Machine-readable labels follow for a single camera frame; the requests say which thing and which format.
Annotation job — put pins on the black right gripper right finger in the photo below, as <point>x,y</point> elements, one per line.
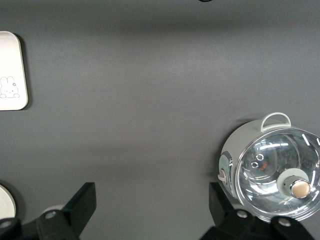
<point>225,222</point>

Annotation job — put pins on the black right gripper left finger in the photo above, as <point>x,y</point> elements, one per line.
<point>75,215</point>

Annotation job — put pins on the beige round plate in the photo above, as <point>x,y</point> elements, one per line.
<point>6,202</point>

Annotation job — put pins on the beige rabbit print tray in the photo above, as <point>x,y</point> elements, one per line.
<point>11,65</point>

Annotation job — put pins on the glass pot lid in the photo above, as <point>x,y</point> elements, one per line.
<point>275,162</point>

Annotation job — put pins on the silver pot with glass lid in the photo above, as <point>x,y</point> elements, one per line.
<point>240,140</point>

